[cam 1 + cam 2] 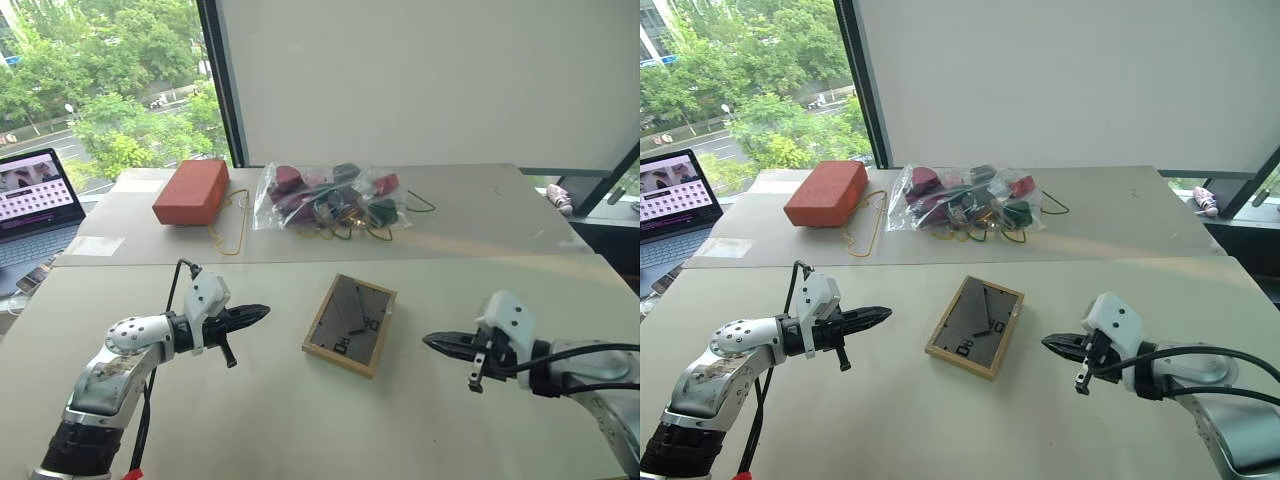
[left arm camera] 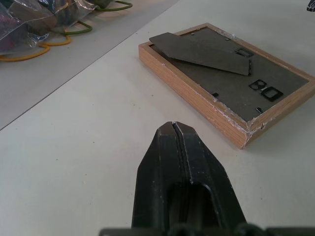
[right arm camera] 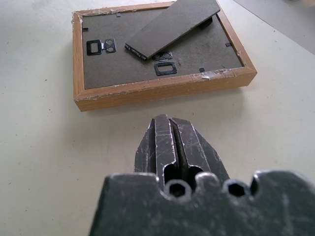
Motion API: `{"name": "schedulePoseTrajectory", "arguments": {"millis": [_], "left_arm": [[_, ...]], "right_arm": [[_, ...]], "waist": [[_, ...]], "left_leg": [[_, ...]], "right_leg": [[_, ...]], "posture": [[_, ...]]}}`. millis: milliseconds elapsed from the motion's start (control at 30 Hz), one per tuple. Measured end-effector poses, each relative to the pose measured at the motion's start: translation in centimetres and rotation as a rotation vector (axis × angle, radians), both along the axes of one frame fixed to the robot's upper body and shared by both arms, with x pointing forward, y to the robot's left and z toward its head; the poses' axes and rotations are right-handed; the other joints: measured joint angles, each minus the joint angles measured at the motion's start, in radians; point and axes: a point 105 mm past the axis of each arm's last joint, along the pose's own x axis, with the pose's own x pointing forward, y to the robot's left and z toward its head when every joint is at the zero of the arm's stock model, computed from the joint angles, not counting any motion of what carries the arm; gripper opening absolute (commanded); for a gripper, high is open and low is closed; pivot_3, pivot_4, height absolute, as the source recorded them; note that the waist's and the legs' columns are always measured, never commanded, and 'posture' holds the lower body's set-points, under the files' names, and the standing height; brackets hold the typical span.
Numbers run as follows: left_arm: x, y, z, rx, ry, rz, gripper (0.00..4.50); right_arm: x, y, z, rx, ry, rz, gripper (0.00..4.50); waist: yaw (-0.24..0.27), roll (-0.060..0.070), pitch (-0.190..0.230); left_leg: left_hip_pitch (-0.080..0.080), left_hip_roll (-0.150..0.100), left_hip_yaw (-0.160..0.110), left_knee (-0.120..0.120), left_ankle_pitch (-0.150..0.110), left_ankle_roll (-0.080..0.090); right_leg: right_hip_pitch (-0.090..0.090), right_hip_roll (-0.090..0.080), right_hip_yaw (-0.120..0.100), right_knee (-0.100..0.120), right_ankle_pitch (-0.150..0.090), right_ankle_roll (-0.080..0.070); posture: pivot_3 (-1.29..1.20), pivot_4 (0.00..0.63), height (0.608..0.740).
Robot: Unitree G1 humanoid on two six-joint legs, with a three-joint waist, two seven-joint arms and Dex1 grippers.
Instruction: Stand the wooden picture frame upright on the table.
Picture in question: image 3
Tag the wooden picture frame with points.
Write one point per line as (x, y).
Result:
(157, 61)

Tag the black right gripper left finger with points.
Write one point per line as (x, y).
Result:
(157, 145)

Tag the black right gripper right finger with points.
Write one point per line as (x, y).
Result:
(194, 147)

